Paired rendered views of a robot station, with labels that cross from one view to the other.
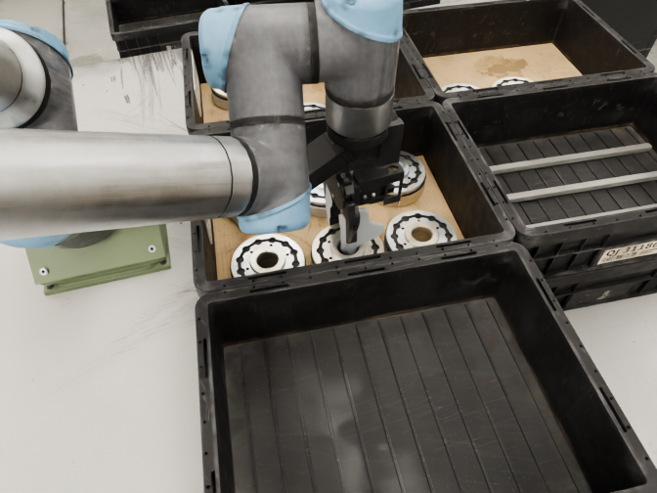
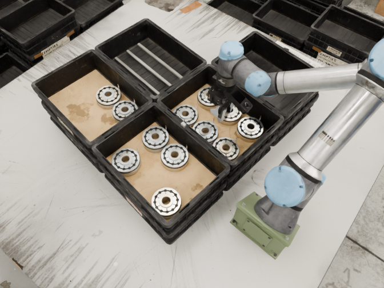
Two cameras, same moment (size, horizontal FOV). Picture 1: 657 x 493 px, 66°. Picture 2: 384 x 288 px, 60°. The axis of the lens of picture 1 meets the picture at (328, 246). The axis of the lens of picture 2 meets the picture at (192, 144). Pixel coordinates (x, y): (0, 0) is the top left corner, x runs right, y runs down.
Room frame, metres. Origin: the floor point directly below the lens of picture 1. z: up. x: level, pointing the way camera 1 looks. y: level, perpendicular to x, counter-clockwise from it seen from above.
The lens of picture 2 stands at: (1.04, 0.57, 1.92)
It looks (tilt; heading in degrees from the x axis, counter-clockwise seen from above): 58 degrees down; 235
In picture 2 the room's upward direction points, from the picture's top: 3 degrees clockwise
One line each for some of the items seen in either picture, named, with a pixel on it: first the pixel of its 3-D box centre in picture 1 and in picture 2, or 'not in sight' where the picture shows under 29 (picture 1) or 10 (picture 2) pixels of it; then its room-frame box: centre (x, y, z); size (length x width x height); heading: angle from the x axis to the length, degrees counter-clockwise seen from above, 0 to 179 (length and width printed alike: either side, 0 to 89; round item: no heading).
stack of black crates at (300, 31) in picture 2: not in sight; (282, 36); (-0.59, -0.68, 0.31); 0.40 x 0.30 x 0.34; 109
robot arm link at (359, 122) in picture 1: (357, 105); (227, 76); (0.48, -0.03, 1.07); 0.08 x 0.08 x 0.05
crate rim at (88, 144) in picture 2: (511, 45); (91, 94); (0.88, -0.34, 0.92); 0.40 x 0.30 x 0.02; 102
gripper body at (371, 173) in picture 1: (361, 159); (223, 90); (0.48, -0.04, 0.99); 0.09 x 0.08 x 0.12; 109
